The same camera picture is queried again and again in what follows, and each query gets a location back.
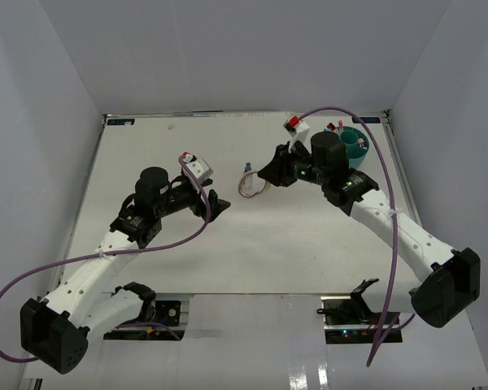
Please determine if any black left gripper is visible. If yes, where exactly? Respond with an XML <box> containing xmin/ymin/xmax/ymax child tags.
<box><xmin>155</xmin><ymin>177</ymin><xmax>230</xmax><ymax>223</ymax></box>

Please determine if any small blue-capped spray bottle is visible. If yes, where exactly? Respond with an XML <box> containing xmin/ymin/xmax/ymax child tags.
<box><xmin>242</xmin><ymin>162</ymin><xmax>253</xmax><ymax>193</ymax></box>

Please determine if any left blue table label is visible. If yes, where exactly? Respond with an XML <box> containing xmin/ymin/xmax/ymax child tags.
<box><xmin>107</xmin><ymin>118</ymin><xmax>135</xmax><ymax>126</ymax></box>

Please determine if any beige masking tape roll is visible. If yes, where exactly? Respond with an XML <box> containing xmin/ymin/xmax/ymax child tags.
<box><xmin>237</xmin><ymin>170</ymin><xmax>271</xmax><ymax>199</ymax></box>

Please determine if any blue table label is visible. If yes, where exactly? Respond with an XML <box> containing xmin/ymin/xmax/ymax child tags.
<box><xmin>107</xmin><ymin>118</ymin><xmax>135</xmax><ymax>126</ymax></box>
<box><xmin>351</xmin><ymin>116</ymin><xmax>381</xmax><ymax>124</ymax></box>

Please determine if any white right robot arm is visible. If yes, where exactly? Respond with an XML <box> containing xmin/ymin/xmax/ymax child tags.
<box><xmin>258</xmin><ymin>132</ymin><xmax>481</xmax><ymax>328</ymax></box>

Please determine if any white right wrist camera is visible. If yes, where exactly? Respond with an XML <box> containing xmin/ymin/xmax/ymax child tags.
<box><xmin>283</xmin><ymin>116</ymin><xmax>310</xmax><ymax>153</ymax></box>

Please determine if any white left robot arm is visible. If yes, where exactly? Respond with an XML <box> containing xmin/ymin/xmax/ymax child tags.
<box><xmin>20</xmin><ymin>163</ymin><xmax>231</xmax><ymax>375</ymax></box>

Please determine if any teal round divided organizer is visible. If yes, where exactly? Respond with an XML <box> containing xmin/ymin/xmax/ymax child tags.
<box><xmin>339</xmin><ymin>126</ymin><xmax>370</xmax><ymax>169</ymax></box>

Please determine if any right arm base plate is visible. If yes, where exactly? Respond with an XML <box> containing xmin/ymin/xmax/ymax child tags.
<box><xmin>316</xmin><ymin>295</ymin><xmax>381</xmax><ymax>345</ymax></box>

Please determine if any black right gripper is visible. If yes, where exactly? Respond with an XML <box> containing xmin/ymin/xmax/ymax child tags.
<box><xmin>258</xmin><ymin>141</ymin><xmax>329</xmax><ymax>188</ymax></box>

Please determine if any right blue table label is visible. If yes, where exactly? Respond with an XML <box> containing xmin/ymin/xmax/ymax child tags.
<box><xmin>351</xmin><ymin>116</ymin><xmax>381</xmax><ymax>124</ymax></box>

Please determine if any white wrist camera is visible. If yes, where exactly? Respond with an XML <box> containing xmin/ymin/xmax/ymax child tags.
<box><xmin>178</xmin><ymin>152</ymin><xmax>213</xmax><ymax>192</ymax></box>
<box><xmin>283</xmin><ymin>116</ymin><xmax>310</xmax><ymax>153</ymax></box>

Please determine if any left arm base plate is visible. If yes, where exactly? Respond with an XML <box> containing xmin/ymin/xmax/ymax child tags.
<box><xmin>103</xmin><ymin>300</ymin><xmax>188</xmax><ymax>341</ymax></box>

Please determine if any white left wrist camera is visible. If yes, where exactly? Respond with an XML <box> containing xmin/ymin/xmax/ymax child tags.
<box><xmin>178</xmin><ymin>152</ymin><xmax>213</xmax><ymax>192</ymax></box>

